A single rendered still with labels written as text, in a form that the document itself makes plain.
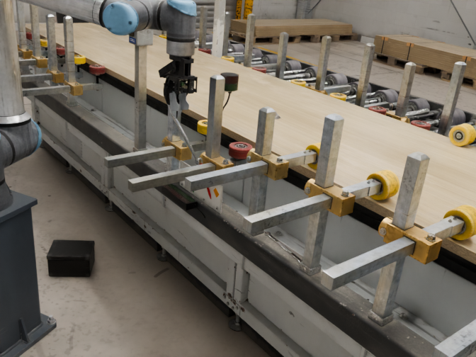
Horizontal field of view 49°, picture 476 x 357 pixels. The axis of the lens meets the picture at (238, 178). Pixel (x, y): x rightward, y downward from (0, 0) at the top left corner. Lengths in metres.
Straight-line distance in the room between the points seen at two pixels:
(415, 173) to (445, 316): 0.49
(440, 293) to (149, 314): 1.35
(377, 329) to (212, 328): 1.13
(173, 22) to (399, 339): 1.09
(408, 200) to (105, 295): 1.68
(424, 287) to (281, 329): 0.76
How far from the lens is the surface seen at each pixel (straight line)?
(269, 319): 2.17
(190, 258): 2.50
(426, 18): 10.02
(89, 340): 2.33
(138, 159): 1.86
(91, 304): 2.51
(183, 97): 1.76
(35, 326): 2.38
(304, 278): 1.49
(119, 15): 1.58
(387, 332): 1.37
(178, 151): 1.91
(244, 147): 1.78
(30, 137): 2.12
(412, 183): 1.20
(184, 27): 1.66
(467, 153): 2.10
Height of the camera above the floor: 1.52
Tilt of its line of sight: 24 degrees down
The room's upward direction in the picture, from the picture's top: 5 degrees clockwise
